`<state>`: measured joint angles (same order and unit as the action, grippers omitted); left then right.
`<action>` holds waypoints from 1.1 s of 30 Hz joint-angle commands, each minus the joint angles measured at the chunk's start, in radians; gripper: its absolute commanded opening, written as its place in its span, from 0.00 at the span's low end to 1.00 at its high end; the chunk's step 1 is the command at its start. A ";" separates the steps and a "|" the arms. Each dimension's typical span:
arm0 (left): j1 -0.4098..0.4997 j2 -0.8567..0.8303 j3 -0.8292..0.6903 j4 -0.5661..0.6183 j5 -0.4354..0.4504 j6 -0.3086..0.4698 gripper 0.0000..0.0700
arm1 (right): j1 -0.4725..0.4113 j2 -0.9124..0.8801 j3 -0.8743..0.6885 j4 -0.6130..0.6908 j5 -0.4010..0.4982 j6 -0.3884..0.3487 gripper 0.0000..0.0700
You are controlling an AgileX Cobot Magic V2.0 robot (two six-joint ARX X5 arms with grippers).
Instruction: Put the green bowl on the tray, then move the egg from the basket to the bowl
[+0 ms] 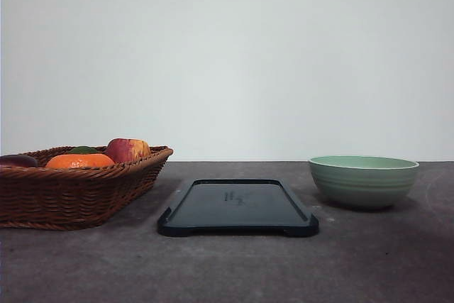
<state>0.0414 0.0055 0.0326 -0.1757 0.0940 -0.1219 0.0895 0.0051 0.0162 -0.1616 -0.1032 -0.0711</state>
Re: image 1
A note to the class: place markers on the light green ceramic bowl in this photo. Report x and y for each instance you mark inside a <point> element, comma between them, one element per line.
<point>363,181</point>

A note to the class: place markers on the brown wicker basket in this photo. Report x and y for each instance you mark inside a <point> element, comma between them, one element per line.
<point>77,187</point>

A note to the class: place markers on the dark blue rectangular tray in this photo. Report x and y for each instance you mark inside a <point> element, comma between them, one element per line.
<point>235,206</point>

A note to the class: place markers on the red yellow apple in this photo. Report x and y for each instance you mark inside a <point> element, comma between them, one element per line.
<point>123,150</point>

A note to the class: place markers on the green avocado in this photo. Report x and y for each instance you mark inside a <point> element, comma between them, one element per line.
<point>83,150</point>

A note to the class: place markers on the orange tangerine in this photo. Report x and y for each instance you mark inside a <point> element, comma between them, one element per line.
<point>80,161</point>

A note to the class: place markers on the dark purple fruit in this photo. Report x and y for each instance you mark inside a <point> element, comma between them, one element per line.
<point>18,160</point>

